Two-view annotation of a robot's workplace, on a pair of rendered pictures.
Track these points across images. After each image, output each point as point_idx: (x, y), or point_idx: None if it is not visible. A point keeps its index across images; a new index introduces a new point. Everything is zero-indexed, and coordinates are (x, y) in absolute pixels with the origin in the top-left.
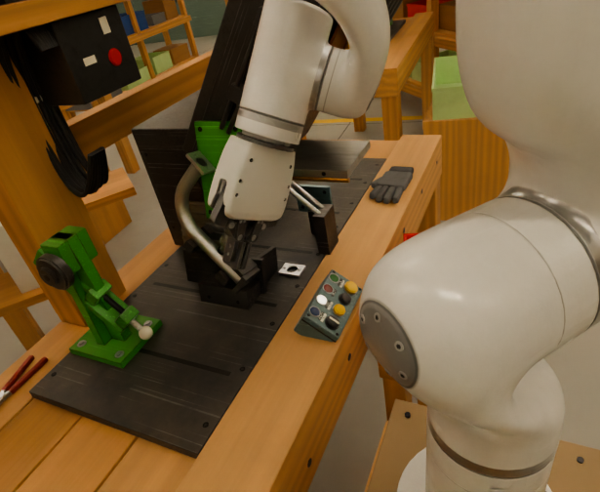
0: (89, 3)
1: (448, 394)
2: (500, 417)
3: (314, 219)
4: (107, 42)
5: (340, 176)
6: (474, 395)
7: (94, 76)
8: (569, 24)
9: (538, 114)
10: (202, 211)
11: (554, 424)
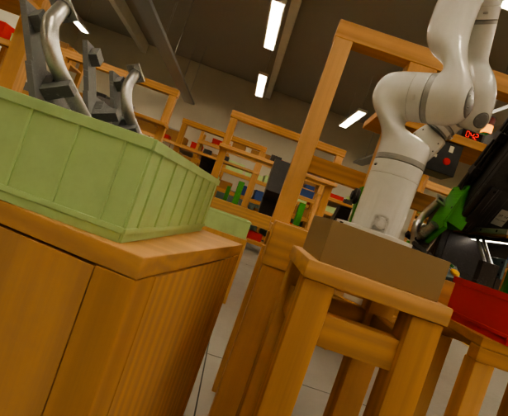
0: None
1: (375, 90)
2: (382, 104)
3: (478, 262)
4: (447, 154)
5: (503, 232)
6: (378, 90)
7: (430, 160)
8: (433, 17)
9: (428, 37)
10: None
11: (401, 135)
